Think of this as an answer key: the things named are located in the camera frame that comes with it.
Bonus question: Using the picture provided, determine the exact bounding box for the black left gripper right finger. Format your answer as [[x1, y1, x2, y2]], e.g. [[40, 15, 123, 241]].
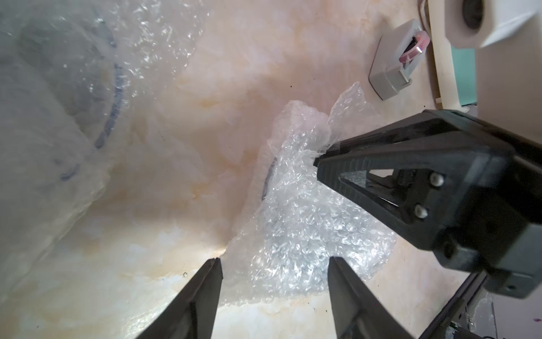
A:
[[327, 257, 412, 339]]

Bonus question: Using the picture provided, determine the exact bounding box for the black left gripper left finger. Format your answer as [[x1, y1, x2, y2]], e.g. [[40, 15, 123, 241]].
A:
[[138, 258, 223, 339]]

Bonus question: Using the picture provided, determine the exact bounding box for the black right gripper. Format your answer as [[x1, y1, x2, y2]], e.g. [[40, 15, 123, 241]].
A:
[[314, 110, 541, 299]]

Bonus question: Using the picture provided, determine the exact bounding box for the bubble wrap sheet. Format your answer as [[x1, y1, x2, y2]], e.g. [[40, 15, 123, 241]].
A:
[[220, 83, 395, 306], [1, 1, 213, 299]]

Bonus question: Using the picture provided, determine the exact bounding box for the pink tape roll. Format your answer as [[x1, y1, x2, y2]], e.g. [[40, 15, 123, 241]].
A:
[[399, 31, 430, 66]]

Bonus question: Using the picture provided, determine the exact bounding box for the blue yellow patterned bowl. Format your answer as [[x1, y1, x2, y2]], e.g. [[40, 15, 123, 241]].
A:
[[16, 18, 124, 151]]

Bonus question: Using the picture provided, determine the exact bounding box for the grey tape dispenser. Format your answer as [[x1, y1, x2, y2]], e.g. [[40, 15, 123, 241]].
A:
[[368, 19, 426, 100]]

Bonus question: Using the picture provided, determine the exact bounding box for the mint green toaster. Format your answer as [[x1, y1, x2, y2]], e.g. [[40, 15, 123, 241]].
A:
[[420, 1, 477, 112]]

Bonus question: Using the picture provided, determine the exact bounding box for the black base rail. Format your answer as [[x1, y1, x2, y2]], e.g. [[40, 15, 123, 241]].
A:
[[419, 272, 487, 339]]

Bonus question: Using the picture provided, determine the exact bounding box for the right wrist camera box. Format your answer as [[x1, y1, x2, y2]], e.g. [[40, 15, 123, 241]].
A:
[[444, 1, 541, 143]]

